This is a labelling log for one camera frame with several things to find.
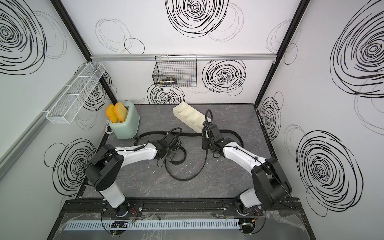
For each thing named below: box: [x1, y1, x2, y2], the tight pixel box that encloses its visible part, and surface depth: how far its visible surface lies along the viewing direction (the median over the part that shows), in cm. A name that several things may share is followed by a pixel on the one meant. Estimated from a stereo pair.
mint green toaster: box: [109, 101, 140, 140], surface depth 98 cm
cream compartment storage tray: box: [172, 101, 206, 133], surface depth 110 cm
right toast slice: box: [114, 102, 128, 123], surface depth 92 cm
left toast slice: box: [106, 104, 119, 124], surface depth 89 cm
